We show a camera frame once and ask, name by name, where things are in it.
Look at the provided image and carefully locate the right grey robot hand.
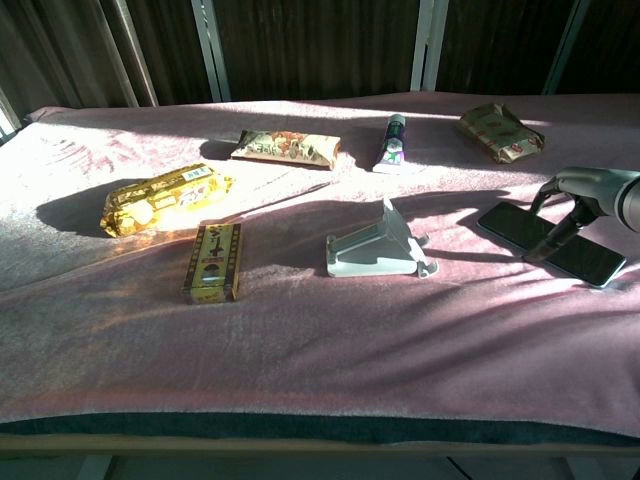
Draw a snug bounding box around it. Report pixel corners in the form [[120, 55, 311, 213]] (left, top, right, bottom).
[[522, 166, 622, 264]]

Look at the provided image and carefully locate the black smartphone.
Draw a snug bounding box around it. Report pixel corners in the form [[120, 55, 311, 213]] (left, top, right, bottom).
[[475, 200, 628, 290]]

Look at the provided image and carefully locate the white folding phone stand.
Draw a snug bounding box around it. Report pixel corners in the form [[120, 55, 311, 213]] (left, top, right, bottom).
[[325, 197, 440, 279]]

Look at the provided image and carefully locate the brown gold wrapped snack pack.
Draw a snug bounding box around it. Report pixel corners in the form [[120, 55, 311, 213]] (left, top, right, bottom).
[[453, 102, 547, 165]]

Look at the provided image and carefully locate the white purple toothpaste tube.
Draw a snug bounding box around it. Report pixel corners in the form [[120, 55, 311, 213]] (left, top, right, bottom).
[[371, 113, 407, 175]]

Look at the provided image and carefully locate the pink fleece table cloth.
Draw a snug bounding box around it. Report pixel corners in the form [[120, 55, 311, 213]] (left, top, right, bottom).
[[0, 91, 640, 440]]

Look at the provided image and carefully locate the beige printed snack packet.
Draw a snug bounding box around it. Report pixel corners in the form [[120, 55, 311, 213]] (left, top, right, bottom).
[[230, 129, 342, 171]]

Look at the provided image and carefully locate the dark blue under cloth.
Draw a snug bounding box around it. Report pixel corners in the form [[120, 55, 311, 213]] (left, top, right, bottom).
[[0, 411, 640, 448]]

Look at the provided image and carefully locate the yellow and black carton box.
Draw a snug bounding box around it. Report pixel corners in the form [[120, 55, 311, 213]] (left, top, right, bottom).
[[181, 222, 244, 306]]

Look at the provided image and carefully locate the gold foil snack bag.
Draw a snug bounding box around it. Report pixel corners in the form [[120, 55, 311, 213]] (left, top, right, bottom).
[[99, 163, 235, 239]]

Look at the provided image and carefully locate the white metal frame post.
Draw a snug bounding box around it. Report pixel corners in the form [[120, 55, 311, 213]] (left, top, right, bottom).
[[190, 0, 232, 104], [110, 0, 160, 109], [541, 0, 593, 96], [409, 0, 450, 93]]

